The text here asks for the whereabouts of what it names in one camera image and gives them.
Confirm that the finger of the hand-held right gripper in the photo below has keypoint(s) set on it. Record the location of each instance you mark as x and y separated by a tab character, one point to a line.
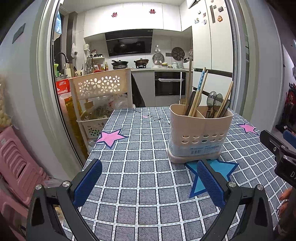
290	139
270	142

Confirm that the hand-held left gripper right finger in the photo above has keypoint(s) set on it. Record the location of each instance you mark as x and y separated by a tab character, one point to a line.
210	183

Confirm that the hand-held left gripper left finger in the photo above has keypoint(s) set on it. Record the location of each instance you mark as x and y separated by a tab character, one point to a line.
87	183

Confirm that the beige plastic utensil holder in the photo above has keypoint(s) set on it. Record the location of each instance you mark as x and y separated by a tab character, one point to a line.
198	129

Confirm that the wooden chopstick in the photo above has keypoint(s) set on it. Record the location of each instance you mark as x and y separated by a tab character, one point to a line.
227	98
228	89
202	84

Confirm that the blue dotted chopstick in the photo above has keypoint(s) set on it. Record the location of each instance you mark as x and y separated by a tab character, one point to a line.
201	77

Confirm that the person's right forearm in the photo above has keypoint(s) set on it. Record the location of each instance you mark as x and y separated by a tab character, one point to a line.
289	227

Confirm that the person's right hand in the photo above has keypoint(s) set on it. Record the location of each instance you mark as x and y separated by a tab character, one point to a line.
286	194

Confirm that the red and dark clutter pile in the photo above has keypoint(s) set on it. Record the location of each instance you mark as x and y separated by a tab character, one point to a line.
288	109

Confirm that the grey checked star tablecloth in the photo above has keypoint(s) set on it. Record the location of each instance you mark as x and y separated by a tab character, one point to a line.
143	150

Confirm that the yellow oil bottle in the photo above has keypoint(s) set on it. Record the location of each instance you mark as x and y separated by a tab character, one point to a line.
71	120

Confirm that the clear plastic bag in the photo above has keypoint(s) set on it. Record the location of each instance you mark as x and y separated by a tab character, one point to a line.
111	104

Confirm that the beige flower-cutout storage trolley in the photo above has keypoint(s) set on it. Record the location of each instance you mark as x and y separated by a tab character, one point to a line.
99	85

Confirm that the red plastic basket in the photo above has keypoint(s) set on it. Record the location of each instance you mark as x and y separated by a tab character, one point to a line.
63	87

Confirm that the black built-in oven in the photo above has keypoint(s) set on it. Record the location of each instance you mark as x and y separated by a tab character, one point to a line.
168	87

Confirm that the white refrigerator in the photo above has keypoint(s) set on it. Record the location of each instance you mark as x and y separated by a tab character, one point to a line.
219	46

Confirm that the grey kitchen base cabinet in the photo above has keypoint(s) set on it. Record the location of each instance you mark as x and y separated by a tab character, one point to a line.
145	88

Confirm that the white knife block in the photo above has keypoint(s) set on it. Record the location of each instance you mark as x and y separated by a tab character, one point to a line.
67	71

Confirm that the clear bag of pale nuts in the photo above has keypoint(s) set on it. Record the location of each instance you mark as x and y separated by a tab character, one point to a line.
4	104

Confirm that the kitchen rack with bottles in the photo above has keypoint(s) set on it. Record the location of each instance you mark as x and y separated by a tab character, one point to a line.
97	63

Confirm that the black wok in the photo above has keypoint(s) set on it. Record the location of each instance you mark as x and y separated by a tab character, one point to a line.
119	63

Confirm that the black kitchen faucet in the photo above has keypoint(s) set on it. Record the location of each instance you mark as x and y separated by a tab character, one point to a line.
60	54

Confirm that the dark cooking pot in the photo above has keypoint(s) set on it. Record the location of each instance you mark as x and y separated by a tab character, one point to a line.
141	62

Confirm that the white hanging plastic bag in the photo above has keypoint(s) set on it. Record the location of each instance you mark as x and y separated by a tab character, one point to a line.
74	51

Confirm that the round patterned plate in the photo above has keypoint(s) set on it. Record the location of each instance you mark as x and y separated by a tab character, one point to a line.
158	59

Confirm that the black range hood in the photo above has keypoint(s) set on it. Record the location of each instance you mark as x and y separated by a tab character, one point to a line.
129	44

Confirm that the red paper cutout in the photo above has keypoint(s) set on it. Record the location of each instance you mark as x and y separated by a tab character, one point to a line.
113	14
152	11

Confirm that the round dark wall tray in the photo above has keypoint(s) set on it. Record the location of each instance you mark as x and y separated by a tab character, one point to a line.
178	52

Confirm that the dark wall switch panel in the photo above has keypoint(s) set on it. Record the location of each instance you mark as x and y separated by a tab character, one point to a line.
19	33

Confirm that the white wall cabinets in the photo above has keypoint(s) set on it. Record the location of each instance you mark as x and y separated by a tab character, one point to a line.
131	20

